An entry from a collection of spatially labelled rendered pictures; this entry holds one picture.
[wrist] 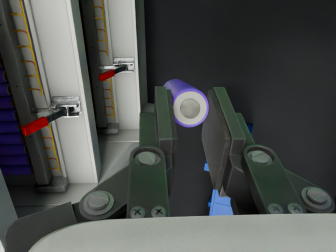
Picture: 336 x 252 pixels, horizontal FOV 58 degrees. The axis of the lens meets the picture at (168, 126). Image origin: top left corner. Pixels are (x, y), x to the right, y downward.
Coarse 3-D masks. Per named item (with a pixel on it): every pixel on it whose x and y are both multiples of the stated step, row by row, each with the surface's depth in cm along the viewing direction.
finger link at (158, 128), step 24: (168, 96) 13; (144, 120) 13; (168, 120) 12; (144, 144) 12; (168, 144) 11; (168, 168) 11; (96, 192) 9; (120, 192) 10; (168, 192) 11; (96, 216) 9; (120, 216) 10
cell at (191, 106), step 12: (168, 84) 18; (180, 84) 15; (180, 96) 14; (192, 96) 14; (204, 96) 14; (180, 108) 14; (192, 108) 14; (204, 108) 14; (180, 120) 14; (192, 120) 14
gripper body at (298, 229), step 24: (192, 216) 8; (216, 216) 8; (240, 216) 8; (264, 216) 8; (288, 216) 8; (312, 216) 8; (48, 240) 7; (72, 240) 7; (96, 240) 7; (120, 240) 7; (144, 240) 7; (168, 240) 7; (192, 240) 7; (216, 240) 7; (240, 240) 7; (264, 240) 7; (288, 240) 7; (312, 240) 7
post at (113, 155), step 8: (152, 104) 82; (104, 144) 65; (112, 144) 65; (120, 144) 65; (128, 144) 65; (136, 144) 69; (104, 152) 63; (112, 152) 63; (120, 152) 63; (128, 152) 65; (104, 160) 60; (112, 160) 60; (120, 160) 62; (104, 168) 58; (112, 168) 59; (104, 176) 56; (16, 208) 49; (24, 208) 49; (32, 208) 49; (40, 208) 49
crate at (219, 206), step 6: (252, 126) 75; (204, 168) 62; (216, 192) 64; (210, 198) 92; (216, 198) 65; (222, 198) 65; (228, 198) 64; (210, 204) 66; (216, 204) 66; (222, 204) 65; (228, 204) 65; (210, 210) 67; (216, 210) 67; (222, 210) 66; (228, 210) 66
